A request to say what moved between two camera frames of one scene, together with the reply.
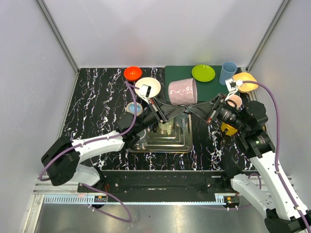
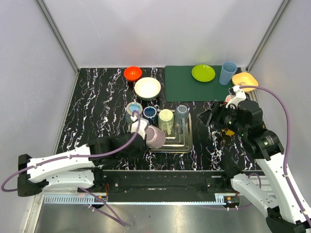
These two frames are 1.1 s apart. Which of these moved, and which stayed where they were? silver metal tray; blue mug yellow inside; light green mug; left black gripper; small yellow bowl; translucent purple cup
Moved: left black gripper; translucent purple cup
Stayed: blue mug yellow inside; light green mug; small yellow bowl; silver metal tray
